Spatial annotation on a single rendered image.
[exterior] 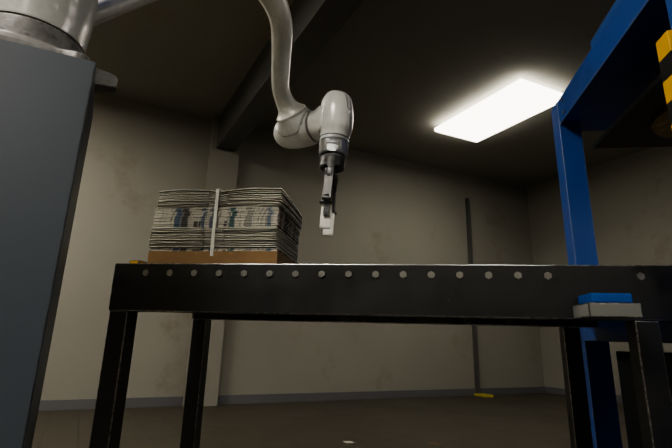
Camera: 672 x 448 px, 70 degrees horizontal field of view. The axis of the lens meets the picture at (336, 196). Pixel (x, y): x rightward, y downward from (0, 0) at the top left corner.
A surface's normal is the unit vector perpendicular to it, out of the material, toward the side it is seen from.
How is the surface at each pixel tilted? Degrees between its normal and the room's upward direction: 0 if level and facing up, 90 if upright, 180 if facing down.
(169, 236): 90
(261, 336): 90
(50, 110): 90
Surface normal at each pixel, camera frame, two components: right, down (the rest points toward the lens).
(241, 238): -0.14, -0.29
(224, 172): 0.46, -0.24
